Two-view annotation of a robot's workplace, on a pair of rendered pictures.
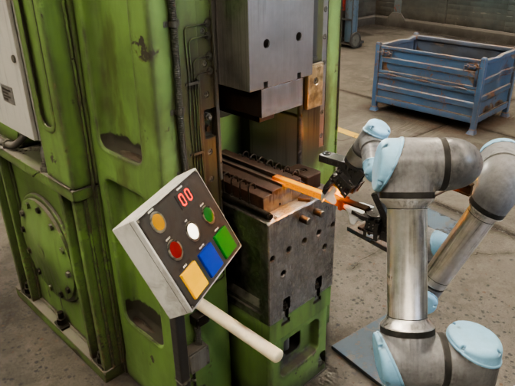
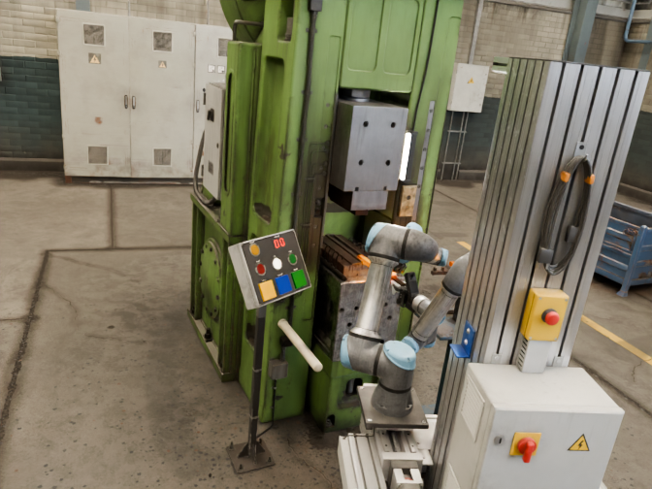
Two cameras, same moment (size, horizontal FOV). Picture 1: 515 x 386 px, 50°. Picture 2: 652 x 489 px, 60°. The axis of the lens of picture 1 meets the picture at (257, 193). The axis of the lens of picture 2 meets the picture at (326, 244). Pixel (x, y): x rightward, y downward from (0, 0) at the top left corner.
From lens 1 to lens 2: 1.07 m
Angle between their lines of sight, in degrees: 16
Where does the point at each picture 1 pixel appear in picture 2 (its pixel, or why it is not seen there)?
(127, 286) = (250, 312)
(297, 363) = (354, 405)
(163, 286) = (246, 287)
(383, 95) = not seen: hidden behind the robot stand
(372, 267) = not seen: hidden behind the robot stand
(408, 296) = (366, 314)
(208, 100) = (320, 192)
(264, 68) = (357, 178)
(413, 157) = (385, 234)
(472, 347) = (392, 351)
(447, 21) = not seen: outside the picture
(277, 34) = (370, 157)
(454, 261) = (429, 319)
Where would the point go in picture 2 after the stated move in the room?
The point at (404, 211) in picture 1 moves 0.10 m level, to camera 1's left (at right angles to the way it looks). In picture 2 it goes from (374, 265) to (348, 259)
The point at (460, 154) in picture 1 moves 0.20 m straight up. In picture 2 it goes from (412, 238) to (422, 182)
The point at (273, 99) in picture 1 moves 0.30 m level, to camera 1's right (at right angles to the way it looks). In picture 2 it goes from (362, 200) to (423, 211)
